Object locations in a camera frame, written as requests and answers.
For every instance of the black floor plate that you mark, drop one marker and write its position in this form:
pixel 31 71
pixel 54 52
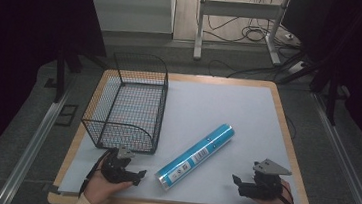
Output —
pixel 66 115

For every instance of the white power strip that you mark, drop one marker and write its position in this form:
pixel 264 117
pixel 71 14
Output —
pixel 297 67

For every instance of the white metal desk frame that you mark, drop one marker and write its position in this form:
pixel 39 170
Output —
pixel 241 10

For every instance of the white panel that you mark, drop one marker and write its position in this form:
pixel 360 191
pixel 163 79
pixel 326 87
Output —
pixel 131 7

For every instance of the black stand leg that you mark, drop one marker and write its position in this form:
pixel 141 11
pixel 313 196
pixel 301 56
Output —
pixel 60 77

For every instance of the aluminium floor rail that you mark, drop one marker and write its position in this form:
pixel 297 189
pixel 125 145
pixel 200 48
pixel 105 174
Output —
pixel 347 165
pixel 34 148

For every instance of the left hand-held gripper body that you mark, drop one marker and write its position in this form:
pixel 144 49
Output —
pixel 113 171

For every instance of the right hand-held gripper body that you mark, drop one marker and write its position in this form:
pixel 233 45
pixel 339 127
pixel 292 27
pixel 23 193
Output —
pixel 266 187

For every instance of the person's left hand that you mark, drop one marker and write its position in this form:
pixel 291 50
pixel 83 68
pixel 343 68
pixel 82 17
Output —
pixel 100 189

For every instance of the blue cylindrical tube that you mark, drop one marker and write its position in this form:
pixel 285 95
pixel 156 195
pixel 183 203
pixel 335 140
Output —
pixel 197 155

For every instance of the pale blue table mat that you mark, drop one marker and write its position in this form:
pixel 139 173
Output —
pixel 222 106

